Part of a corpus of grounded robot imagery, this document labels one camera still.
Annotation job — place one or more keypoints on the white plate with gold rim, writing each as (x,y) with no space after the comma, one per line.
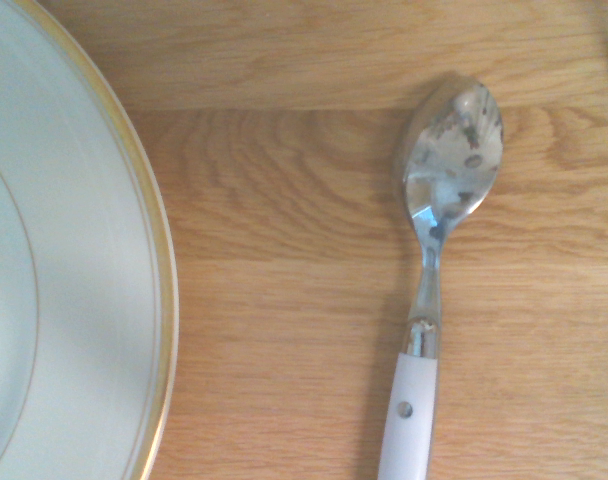
(69,260)

